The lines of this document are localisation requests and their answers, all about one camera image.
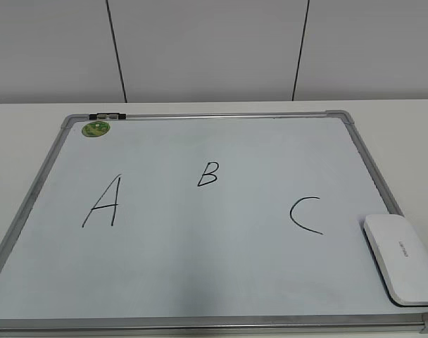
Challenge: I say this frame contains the white whiteboard with grey frame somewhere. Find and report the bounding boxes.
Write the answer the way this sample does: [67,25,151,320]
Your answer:
[0,111,428,335]

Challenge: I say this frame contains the green round magnet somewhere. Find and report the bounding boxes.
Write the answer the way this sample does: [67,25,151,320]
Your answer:
[82,120,111,138]

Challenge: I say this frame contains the black and silver marker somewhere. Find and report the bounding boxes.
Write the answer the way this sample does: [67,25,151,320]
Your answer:
[89,112,127,120]

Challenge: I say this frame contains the white whiteboard eraser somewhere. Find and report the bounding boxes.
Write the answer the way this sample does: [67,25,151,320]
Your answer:
[363,214,428,306]

